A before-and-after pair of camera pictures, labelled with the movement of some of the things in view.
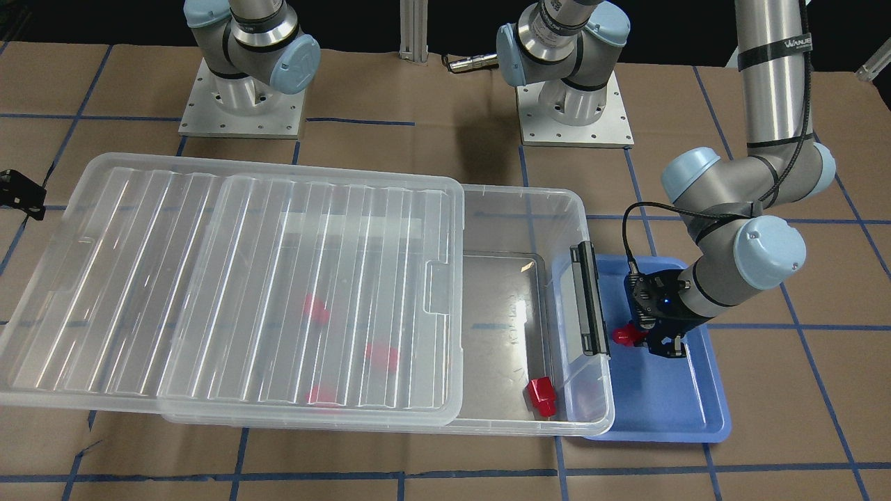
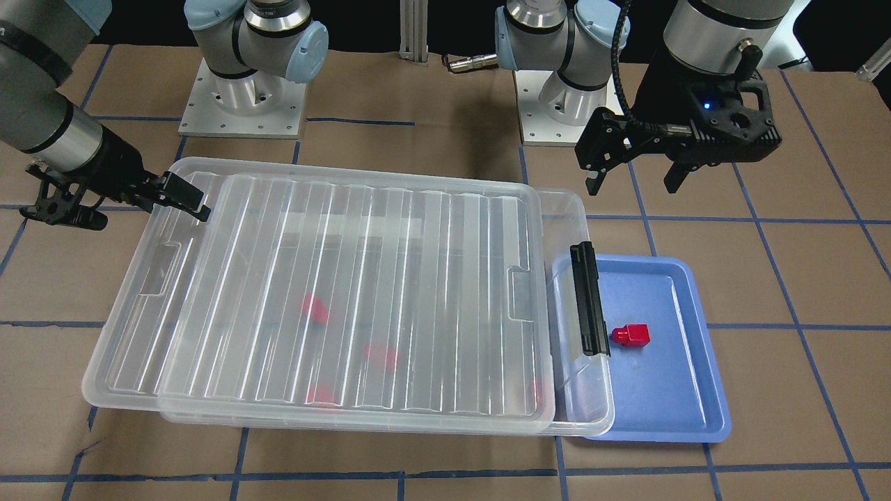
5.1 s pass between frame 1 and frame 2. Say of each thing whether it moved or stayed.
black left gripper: moved
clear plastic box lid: moved
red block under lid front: stayed
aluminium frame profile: stayed
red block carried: stayed
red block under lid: stayed
